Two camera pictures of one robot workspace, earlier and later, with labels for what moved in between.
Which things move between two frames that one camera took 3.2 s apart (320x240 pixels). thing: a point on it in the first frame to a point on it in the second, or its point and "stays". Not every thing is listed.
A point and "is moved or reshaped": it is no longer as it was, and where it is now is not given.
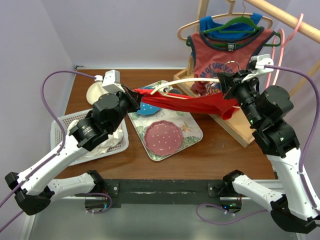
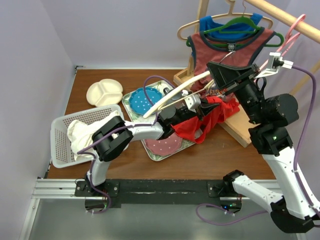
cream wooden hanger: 166,87 to 156,107
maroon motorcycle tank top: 210,61 stays
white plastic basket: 57,135 stays
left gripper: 133,98 to 204,109
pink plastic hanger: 285,40 is moved or reshaped
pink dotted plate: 163,138 stays
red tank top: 217,101 to 197,130
